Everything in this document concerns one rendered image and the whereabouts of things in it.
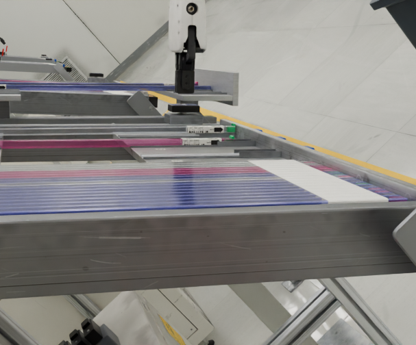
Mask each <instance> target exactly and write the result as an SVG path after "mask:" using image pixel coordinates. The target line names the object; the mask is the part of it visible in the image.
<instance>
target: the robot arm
mask: <svg viewBox="0 0 416 345"><path fill-rule="evenodd" d="M169 49H170V50H171V51H172V52H175V69H176V71H175V92H176V93H178V94H192V93H194V91H195V53H203V52H204V51H205V50H206V6H205V0H170V4H169ZM184 50H187V52H184Z"/></svg>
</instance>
